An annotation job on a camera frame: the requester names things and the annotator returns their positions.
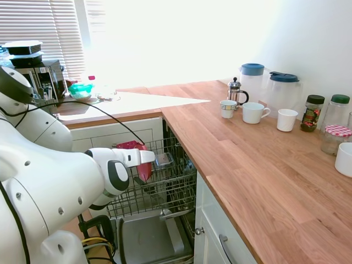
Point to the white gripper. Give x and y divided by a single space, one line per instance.
137 158

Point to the red round plate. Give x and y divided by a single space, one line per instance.
144 171

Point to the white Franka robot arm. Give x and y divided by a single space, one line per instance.
41 170

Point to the stainless steel dishwasher door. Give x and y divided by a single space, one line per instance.
148 239

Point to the clear glass food container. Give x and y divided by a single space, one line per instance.
164 160

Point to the white corner cabinet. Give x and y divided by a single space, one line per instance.
110 132

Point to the black C-clamp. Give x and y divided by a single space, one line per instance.
96 221

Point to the round metal door knob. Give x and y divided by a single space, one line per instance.
199 230

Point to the white cabinet door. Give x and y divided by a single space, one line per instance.
203 247

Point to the green lidded food container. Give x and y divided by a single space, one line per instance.
81 90

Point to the small patterned cup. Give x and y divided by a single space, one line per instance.
228 111

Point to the pink bottle cap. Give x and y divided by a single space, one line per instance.
91 78

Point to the white drawer front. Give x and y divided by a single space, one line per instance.
237 248

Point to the glass French press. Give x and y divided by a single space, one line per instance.
233 93

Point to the wide white mug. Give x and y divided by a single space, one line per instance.
251 114

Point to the stainless steel microwave oven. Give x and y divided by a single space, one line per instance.
52 77

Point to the frosted pitcher blue lid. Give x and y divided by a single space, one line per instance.
253 79

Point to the tall white cup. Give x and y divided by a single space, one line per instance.
287 121

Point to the black takeaway food container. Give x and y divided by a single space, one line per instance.
23 46
26 60

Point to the clear pitcher dark blue lid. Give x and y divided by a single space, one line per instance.
284 90

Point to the dark jar green lid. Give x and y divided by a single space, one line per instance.
310 115

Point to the white window blinds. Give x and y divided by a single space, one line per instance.
33 22

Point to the glass jar red checked lid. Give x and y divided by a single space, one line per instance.
330 145

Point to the white mug near jars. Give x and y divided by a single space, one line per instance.
345 159

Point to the clear bottle green lid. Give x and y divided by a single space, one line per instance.
336 115

